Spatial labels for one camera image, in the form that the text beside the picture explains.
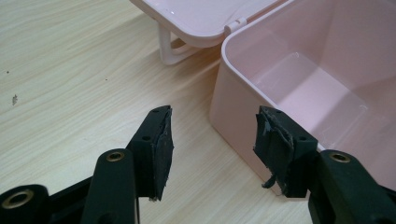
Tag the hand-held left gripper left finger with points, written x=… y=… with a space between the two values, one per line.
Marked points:
x=154 y=149

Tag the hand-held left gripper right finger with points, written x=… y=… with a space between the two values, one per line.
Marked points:
x=286 y=155

